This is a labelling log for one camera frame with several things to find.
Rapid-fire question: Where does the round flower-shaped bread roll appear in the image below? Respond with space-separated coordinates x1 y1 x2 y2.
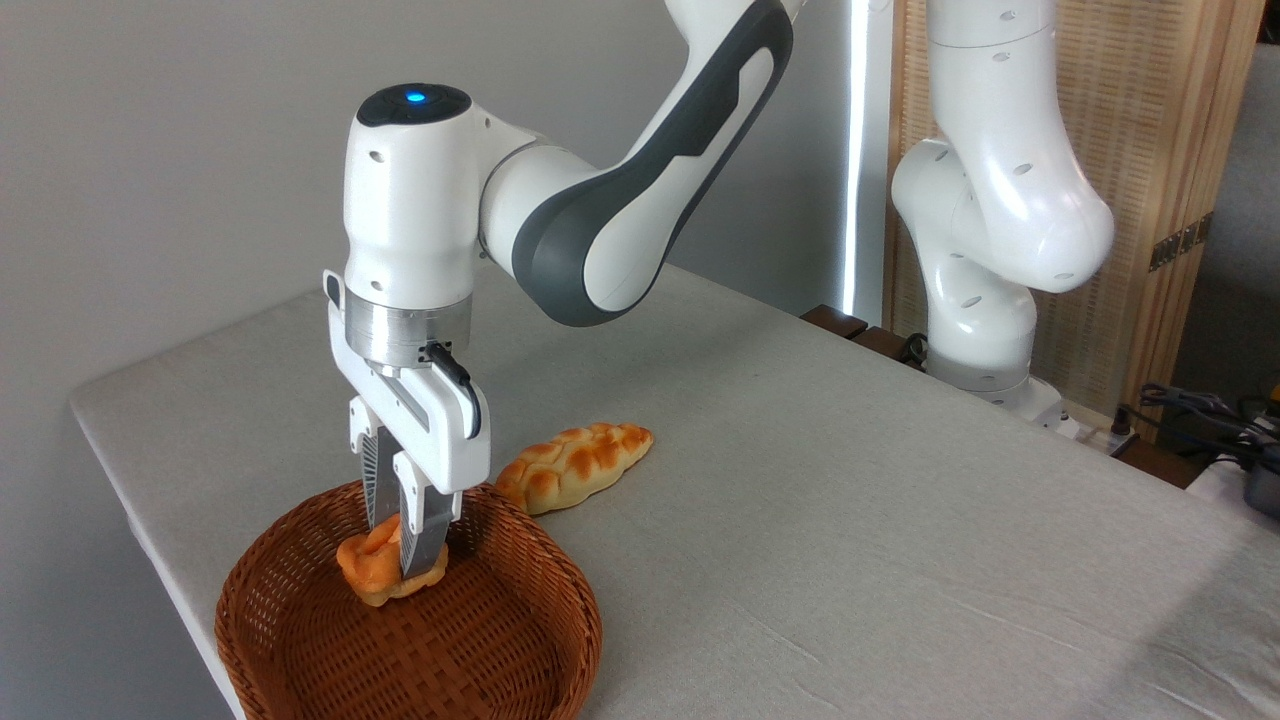
336 515 450 608

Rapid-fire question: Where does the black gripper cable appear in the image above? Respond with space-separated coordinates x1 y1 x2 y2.
419 341 484 441

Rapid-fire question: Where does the grey tablecloth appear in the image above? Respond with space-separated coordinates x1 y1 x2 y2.
68 262 1280 720

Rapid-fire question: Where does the brown woven wicker basket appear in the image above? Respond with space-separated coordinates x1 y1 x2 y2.
214 480 604 720

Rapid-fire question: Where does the wooden bamboo folding screen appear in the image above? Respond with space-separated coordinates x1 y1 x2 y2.
885 0 1267 443

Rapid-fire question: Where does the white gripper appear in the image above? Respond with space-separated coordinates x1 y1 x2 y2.
322 269 492 579

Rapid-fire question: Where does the dark grey box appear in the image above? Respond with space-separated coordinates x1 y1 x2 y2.
1243 458 1280 521

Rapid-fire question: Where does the long braided bread loaf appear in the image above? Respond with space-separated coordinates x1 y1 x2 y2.
495 422 655 516

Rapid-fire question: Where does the black cable bundle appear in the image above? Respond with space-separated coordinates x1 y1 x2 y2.
1112 383 1280 463

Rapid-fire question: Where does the dark brown wooden block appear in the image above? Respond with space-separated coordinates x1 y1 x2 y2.
800 305 869 341
850 326 927 371

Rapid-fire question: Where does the black metal screen hinge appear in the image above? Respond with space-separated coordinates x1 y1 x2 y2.
1148 212 1215 273

